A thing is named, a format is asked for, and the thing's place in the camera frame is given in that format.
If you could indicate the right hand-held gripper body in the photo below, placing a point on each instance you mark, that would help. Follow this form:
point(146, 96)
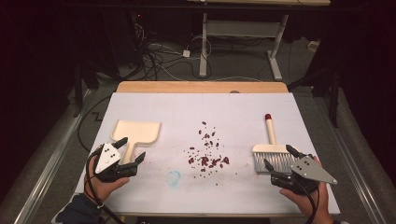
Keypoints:
point(308, 171)

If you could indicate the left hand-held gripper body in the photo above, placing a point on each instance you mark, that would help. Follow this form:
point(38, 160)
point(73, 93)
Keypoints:
point(107, 158)

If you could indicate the cream plastic dustpan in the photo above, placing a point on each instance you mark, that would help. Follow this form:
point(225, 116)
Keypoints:
point(137, 130)

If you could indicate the cream hand brush grey bristles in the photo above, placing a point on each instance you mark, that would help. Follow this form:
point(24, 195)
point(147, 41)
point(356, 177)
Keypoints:
point(270, 132)

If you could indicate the heap of red beans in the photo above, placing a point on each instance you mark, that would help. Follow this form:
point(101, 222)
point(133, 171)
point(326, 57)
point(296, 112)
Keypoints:
point(204, 161)

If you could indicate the person's left hand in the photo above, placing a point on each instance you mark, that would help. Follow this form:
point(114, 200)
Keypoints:
point(102, 188)

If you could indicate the person's right hand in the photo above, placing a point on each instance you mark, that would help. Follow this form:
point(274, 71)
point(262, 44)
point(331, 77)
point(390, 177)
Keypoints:
point(311, 207)

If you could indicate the white table mat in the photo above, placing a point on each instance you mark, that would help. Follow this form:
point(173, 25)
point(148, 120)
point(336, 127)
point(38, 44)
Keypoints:
point(186, 109)

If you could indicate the wooden table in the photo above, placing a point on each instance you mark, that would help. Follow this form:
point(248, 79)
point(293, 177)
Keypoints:
point(202, 87)

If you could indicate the small white box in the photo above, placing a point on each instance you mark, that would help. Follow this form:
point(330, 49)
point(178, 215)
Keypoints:
point(313, 45)

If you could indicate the white power adapter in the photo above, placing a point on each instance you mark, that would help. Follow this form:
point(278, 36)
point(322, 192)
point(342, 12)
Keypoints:
point(186, 53)

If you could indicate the grey metal floor rail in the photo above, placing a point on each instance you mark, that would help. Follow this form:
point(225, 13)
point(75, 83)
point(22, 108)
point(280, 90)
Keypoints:
point(46, 177)
point(358, 183)

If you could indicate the white metal frame desk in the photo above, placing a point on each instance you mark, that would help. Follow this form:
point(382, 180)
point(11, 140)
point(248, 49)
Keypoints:
point(204, 46)

